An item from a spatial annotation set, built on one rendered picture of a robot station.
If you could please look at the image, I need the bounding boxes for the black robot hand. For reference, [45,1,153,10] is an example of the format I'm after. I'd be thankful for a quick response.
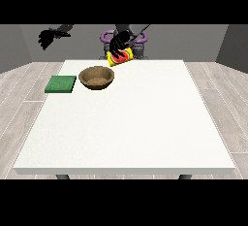
[108,31,132,59]
[38,27,72,51]

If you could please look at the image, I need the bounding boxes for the yellow cup with melon print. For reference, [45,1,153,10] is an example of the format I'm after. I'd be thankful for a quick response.
[106,47,135,68]

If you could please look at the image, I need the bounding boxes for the brown wooden bowl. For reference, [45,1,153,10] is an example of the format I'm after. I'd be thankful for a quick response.
[77,65,115,91]

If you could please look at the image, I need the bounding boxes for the green square pad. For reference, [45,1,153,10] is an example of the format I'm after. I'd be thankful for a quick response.
[44,75,78,94]

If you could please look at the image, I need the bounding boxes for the grey robot trunk purple rings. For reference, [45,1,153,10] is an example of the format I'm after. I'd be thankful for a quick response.
[99,24,150,61]

